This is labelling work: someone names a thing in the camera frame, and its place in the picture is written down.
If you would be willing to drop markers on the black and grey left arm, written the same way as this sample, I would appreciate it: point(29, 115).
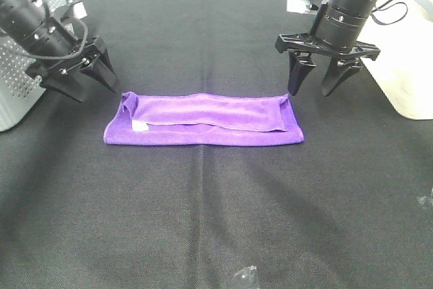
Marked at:
point(60, 45)

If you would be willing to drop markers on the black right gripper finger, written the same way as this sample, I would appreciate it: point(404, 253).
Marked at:
point(338, 71)
point(301, 64)

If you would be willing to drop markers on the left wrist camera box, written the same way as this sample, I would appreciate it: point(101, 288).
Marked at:
point(73, 9)

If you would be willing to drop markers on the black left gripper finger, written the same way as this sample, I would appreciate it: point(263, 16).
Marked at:
point(66, 85)
point(98, 66)

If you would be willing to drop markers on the white plastic storage box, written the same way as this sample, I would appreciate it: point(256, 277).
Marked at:
point(403, 69)

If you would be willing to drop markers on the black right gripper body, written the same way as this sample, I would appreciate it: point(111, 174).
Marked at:
point(307, 44)

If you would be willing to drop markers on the purple microfiber towel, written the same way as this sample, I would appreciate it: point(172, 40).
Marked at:
point(202, 118)

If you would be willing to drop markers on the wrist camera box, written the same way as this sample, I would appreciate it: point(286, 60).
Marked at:
point(304, 6)
point(73, 9)

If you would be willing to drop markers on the black table cloth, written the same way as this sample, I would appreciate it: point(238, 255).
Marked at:
point(340, 210)

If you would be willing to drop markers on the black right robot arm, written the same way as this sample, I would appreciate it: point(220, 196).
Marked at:
point(334, 34)

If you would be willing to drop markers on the grey perforated laundry basket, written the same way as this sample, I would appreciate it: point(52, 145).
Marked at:
point(19, 92)

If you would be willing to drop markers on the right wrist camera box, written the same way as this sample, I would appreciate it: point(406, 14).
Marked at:
point(304, 6)

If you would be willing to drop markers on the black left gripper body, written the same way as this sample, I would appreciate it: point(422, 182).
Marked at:
point(69, 66)

